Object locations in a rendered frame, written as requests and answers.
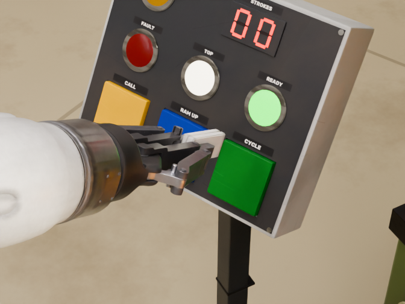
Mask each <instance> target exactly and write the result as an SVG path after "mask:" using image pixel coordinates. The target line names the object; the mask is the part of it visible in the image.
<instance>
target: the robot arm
mask: <svg viewBox="0 0 405 304"><path fill-rule="evenodd" d="M182 132H183V128H181V127H179V126H176V125H174V127H173V129H172V132H169V133H165V129H164V128H163V127H161V126H145V125H116V124H111V123H102V124H100V123H96V122H92V121H89V120H86V119H65V120H59V121H40V122H35V121H32V120H30V119H26V118H17V117H15V116H14V115H12V114H10V113H2V112H0V249H1V248H4V247H8V246H11V245H15V244H18V243H21V242H24V241H27V240H29V239H32V238H35V237H37V236H39V235H42V234H43V233H45V232H47V231H48V230H49V229H51V228H52V227H53V226H54V225H56V224H63V223H66V222H68V221H71V220H74V219H77V218H81V217H86V216H89V215H93V214H96V213H98V212H100V211H102V210H103V209H105V208H106V207H107V206H108V205H109V204H110V203H111V202H113V201H118V200H121V199H123V198H125V197H127V196H128V195H130V194H131V193H132V192H133V191H134V190H135V189H136V188H137V187H139V186H154V185H156V184H157V183H158V182H162V183H165V184H166V187H167V188H170V189H171V190H170V192H171V193H173V194H174V195H182V193H183V190H184V187H185V186H187V185H188V184H190V183H191V182H193V181H194V180H195V179H197V178H198V177H200V176H201V175H203V174H204V172H205V170H206V166H207V163H208V161H209V159H211V158H214V157H218V156H219V152H220V150H221V147H222V143H223V141H224V138H225V133H223V132H221V131H219V130H217V129H213V130H205V131H197V132H193V133H185V134H183V135H182ZM151 134H152V135H151Z"/></svg>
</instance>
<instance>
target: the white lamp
mask: <svg viewBox="0 0 405 304"><path fill-rule="evenodd" d="M214 81H215V76H214V72H213V69H212V68H211V66H210V65H209V64H208V63H206V62H204V61H195V62H193V63H191V64H190V65H189V67H188V68H187V70H186V73H185V82H186V86H187V88H188V89H189V90H190V91H191V92H192V93H193V94H195V95H205V94H207V93H208V92H210V90H211V89H212V87H213V85H214Z"/></svg>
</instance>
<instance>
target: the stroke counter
mask: <svg viewBox="0 0 405 304"><path fill-rule="evenodd" d="M240 11H241V12H243V13H246V14H248V19H247V21H246V23H243V22H240V21H238V20H237V19H238V17H239V13H240ZM251 16H252V15H250V12H249V11H246V10H244V9H242V8H241V9H240V10H237V13H236V16H235V18H234V20H236V22H233V26H232V28H231V31H230V32H232V33H233V34H232V35H233V36H235V37H238V38H240V39H241V38H242V37H245V34H246V31H247V28H248V27H246V26H245V25H247V26H248V25H249V22H250V19H251ZM263 21H265V22H268V23H270V24H272V28H271V31H270V33H266V32H264V31H262V30H261V28H262V25H263ZM273 23H274V21H271V20H269V19H266V18H264V20H263V19H261V21H260V24H259V27H258V30H260V32H258V31H257V33H256V36H255V39H254V42H255V43H256V45H257V46H259V47H261V48H263V49H265V47H267V48H268V46H269V43H270V40H271V37H270V36H269V35H272V34H273V32H274V28H275V25H274V24H273ZM236 24H239V25H241V26H244V27H245V28H244V30H243V34H242V36H241V35H239V34H236V33H234V32H233V31H234V28H235V26H236ZM259 34H263V35H266V36H268V40H267V42H266V45H262V44H260V43H257V39H258V37H259Z"/></svg>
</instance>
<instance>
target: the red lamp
mask: <svg viewBox="0 0 405 304"><path fill-rule="evenodd" d="M126 54H127V58H128V60H129V62H130V63H131V64H132V65H134V66H136V67H144V66H146V65H147V64H148V63H149V62H150V61H151V59H152V55H153V46H152V42H151V41H150V39H149V38H148V37H147V36H146V35H144V34H135V35H133V36H132V37H131V38H130V39H129V41H128V43H127V47H126Z"/></svg>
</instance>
